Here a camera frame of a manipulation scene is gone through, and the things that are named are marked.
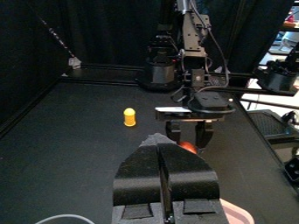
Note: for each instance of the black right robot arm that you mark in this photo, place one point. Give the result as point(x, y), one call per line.
point(194, 35)

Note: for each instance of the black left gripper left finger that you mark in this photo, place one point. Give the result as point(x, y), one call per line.
point(137, 175)

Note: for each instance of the white tape tag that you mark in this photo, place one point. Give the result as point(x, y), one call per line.
point(75, 63)

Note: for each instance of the thin diagonal black rod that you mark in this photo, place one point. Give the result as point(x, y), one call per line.
point(56, 38)

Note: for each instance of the black box with sockets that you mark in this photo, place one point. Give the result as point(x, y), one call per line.
point(292, 169)

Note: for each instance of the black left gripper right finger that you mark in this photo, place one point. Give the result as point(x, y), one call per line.
point(191, 178)

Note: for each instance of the black mesh chair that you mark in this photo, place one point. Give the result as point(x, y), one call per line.
point(272, 124)

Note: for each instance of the yellow toy cylinder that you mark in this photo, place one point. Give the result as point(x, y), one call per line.
point(129, 117)

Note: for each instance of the pink plate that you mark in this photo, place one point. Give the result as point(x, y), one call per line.
point(238, 214)

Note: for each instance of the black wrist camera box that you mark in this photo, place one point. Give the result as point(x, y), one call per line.
point(212, 102)

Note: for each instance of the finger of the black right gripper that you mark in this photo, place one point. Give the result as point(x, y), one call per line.
point(203, 133)
point(173, 130)

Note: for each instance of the orange toy drumstick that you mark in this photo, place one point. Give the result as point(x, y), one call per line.
point(190, 146)

